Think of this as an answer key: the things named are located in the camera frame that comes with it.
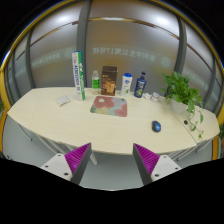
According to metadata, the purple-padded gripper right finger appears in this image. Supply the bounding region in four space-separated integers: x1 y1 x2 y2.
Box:
133 143 181 185

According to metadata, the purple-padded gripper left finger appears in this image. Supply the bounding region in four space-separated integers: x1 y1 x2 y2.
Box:
41 143 92 185

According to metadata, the blue computer mouse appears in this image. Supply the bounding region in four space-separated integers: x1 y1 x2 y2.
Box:
152 120 161 132

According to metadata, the floral mouse pad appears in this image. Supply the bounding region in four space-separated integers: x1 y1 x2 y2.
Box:
90 96 127 117

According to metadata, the small white packet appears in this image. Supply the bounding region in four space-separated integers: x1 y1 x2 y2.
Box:
56 95 70 106

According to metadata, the small round jar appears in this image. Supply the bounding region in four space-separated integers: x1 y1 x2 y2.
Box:
150 92 159 103

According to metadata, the small white object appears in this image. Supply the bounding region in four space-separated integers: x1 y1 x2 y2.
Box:
143 93 151 100

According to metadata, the green potted plant white pot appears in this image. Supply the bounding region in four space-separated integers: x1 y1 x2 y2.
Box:
161 71 204 140

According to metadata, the dark blue shampoo bottle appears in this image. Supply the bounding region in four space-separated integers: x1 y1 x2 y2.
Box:
134 72 147 98

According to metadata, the clear green-label water bottle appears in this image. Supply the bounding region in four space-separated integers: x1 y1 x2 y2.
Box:
92 70 100 95

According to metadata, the white lotion bottle blue cap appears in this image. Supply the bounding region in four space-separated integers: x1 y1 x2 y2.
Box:
121 73 132 96

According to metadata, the brown cardboard box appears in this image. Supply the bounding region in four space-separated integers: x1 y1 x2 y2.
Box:
101 66 117 96

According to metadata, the white green shuttlecock tube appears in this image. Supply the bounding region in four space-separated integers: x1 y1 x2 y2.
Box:
72 51 85 101

